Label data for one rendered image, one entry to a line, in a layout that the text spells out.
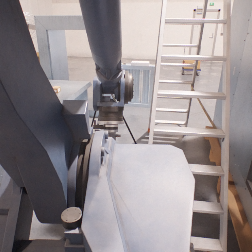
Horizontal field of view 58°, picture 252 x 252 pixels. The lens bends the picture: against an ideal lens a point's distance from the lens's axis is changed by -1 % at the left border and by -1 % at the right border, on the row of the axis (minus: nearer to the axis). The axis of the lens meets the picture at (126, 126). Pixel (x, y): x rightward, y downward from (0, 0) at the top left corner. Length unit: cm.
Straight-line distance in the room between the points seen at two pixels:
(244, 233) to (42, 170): 150
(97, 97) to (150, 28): 1020
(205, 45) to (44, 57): 848
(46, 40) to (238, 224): 346
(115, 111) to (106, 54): 34
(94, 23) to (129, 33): 1067
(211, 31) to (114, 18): 1060
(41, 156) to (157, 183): 33
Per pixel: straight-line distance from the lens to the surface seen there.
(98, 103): 112
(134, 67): 423
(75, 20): 372
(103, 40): 81
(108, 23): 76
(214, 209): 155
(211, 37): 1131
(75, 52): 1230
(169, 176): 71
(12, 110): 49
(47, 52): 397
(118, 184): 68
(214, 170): 149
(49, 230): 198
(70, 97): 279
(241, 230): 186
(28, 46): 56
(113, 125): 115
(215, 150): 274
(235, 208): 201
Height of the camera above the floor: 142
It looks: 24 degrees down
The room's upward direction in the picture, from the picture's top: 1 degrees clockwise
